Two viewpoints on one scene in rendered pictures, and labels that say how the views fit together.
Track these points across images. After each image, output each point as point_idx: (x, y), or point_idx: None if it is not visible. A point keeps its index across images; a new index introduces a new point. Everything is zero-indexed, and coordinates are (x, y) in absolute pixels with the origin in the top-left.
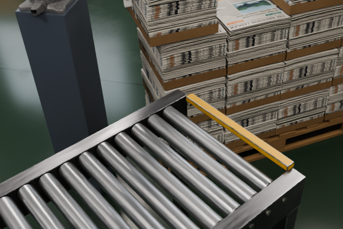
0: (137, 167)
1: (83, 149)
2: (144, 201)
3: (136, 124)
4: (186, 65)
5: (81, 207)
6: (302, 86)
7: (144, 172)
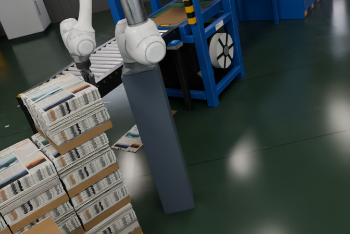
0: (148, 221)
1: (104, 74)
2: (134, 202)
3: None
4: None
5: (98, 68)
6: None
7: (141, 219)
